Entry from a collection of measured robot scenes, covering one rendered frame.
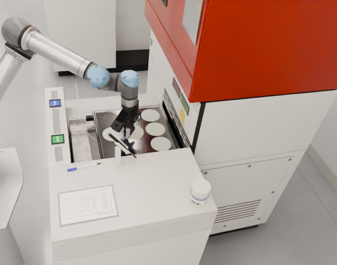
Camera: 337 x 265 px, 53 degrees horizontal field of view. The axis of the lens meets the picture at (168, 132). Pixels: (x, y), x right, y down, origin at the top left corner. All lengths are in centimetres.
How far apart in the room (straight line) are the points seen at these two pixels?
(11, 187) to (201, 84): 93
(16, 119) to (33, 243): 124
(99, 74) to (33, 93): 223
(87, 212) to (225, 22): 83
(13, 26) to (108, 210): 78
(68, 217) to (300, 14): 111
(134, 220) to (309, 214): 177
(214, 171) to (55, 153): 78
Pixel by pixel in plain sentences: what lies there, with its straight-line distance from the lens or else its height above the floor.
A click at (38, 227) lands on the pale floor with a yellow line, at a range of 245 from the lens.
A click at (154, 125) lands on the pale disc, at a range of 172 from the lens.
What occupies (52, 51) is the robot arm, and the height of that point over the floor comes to 137.
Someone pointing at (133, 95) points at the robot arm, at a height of 118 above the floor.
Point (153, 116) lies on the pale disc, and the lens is 177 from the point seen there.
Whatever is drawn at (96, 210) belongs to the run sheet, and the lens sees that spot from 130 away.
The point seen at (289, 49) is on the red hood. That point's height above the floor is 145.
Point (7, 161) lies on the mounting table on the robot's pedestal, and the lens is 173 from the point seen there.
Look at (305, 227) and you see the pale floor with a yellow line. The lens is 272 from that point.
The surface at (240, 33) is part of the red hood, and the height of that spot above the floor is 152.
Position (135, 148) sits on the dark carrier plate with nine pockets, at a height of 90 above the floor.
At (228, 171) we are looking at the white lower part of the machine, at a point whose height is 74.
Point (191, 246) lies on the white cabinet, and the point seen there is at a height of 71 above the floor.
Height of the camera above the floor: 205
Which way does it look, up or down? 43 degrees down
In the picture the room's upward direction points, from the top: 8 degrees clockwise
